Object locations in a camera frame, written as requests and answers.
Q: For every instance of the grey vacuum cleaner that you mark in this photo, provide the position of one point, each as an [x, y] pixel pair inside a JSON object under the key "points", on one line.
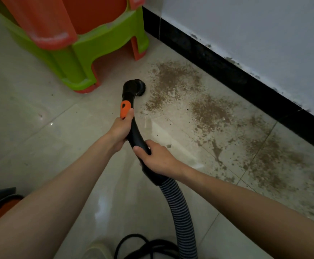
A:
{"points": [[0, 196]]}

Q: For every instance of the black baseboard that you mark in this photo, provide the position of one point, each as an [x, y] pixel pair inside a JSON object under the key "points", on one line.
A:
{"points": [[227, 75]]}

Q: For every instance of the person's right forearm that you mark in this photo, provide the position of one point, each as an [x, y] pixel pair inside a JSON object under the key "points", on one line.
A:
{"points": [[254, 213]]}

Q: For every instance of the person's left hand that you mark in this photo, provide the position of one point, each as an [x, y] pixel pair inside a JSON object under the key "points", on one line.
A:
{"points": [[120, 132]]}

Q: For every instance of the person's left forearm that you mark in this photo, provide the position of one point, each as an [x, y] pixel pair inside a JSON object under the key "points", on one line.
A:
{"points": [[51, 199]]}

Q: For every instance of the person's right hand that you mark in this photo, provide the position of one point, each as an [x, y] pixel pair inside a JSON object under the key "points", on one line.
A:
{"points": [[159, 159]]}

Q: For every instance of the green plastic stool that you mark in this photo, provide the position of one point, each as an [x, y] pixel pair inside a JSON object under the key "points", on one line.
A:
{"points": [[105, 45]]}

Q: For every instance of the orange plastic stool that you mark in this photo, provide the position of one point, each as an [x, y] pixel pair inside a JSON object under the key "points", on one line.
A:
{"points": [[92, 13]]}

